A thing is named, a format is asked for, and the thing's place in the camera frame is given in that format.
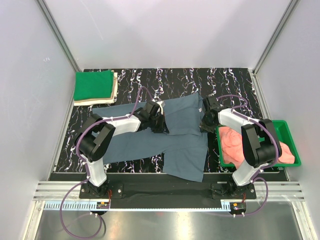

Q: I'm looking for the green plastic bin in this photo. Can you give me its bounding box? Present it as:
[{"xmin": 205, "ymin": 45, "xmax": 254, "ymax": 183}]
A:
[{"xmin": 216, "ymin": 120, "xmax": 301, "ymax": 167}]

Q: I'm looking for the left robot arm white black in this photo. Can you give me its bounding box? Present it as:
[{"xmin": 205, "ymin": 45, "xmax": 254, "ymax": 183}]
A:
[{"xmin": 75, "ymin": 100, "xmax": 169, "ymax": 198}]

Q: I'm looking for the grey slotted cable duct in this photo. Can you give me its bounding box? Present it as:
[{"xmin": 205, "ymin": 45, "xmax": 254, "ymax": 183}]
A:
[{"xmin": 44, "ymin": 200, "xmax": 247, "ymax": 213}]

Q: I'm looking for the aluminium frame rail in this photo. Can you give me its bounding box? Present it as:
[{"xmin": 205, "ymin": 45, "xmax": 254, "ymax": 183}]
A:
[{"xmin": 33, "ymin": 180, "xmax": 304, "ymax": 202}]

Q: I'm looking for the pink t-shirt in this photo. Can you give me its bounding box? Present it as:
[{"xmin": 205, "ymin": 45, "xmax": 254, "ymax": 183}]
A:
[{"xmin": 219, "ymin": 126, "xmax": 296, "ymax": 169}]

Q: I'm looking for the blue-grey t-shirt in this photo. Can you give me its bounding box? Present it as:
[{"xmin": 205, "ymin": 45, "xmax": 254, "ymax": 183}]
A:
[{"xmin": 103, "ymin": 93, "xmax": 208, "ymax": 182}]

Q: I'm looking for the folded beige t-shirt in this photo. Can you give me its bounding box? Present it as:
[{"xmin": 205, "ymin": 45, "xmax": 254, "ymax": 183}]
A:
[{"xmin": 73, "ymin": 70, "xmax": 118, "ymax": 106}]

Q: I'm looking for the folded green t-shirt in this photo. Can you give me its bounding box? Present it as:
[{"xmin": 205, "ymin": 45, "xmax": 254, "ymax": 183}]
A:
[{"xmin": 73, "ymin": 70, "xmax": 114, "ymax": 101}]

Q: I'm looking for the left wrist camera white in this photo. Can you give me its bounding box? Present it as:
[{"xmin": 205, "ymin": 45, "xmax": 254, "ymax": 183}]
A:
[{"xmin": 155, "ymin": 100, "xmax": 165, "ymax": 115}]

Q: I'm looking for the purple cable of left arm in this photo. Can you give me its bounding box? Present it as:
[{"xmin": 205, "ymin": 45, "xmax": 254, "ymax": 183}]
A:
[{"xmin": 59, "ymin": 86, "xmax": 156, "ymax": 238}]

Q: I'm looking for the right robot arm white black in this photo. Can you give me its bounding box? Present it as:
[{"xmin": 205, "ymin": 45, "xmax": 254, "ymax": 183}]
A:
[{"xmin": 200, "ymin": 96, "xmax": 282, "ymax": 199}]

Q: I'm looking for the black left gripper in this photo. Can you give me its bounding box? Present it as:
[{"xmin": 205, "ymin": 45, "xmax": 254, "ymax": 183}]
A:
[{"xmin": 148, "ymin": 112, "xmax": 169, "ymax": 134}]

